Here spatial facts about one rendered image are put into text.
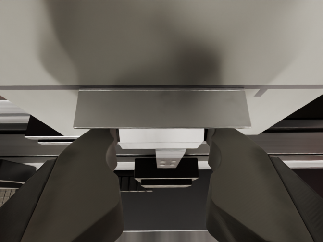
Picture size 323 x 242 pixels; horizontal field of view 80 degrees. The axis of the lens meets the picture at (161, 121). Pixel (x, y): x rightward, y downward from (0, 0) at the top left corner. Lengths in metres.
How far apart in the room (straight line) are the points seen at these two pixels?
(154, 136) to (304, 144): 0.41
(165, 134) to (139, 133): 0.02
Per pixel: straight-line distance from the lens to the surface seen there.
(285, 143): 0.51
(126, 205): 0.70
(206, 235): 0.20
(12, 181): 0.50
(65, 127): 0.17
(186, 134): 0.17
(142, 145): 0.21
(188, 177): 0.37
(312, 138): 0.55
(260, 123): 0.17
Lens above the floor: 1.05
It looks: 21 degrees down
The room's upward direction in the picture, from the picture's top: 179 degrees clockwise
